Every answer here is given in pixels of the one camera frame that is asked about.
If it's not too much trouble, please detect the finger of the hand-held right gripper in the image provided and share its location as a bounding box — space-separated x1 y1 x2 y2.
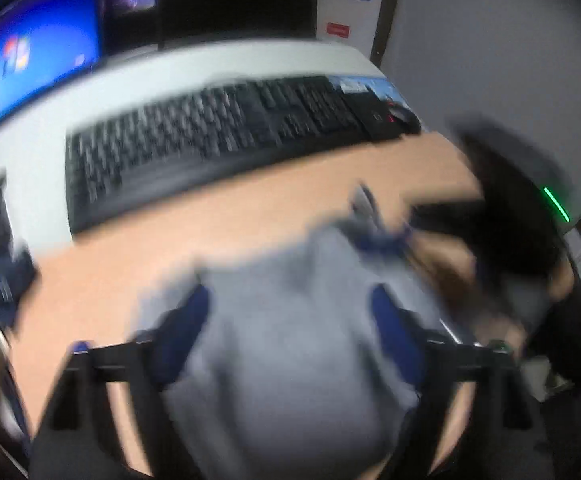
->
346 184 417 257
405 198 489 242

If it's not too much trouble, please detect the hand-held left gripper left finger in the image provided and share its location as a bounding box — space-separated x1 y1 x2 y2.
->
28 282 212 480

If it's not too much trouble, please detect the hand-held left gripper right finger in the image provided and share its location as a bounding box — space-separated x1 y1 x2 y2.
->
370 282 538 480

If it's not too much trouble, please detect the grey garment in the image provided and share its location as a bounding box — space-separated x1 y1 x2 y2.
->
138 220 453 480

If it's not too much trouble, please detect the black computer mouse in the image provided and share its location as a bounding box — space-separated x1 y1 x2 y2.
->
383 104 423 136

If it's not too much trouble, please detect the picture mouse pad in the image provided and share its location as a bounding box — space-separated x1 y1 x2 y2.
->
329 75 412 112

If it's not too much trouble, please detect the black computer keyboard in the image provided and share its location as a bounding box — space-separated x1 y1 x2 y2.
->
64 74 372 235

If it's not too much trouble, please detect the black and blue device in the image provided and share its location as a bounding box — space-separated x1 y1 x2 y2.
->
0 172 40 333

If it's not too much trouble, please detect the dark computer monitor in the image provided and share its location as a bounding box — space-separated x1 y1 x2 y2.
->
103 0 319 55

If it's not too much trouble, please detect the computer monitor with blue screen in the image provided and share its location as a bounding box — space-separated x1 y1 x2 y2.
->
0 0 107 141

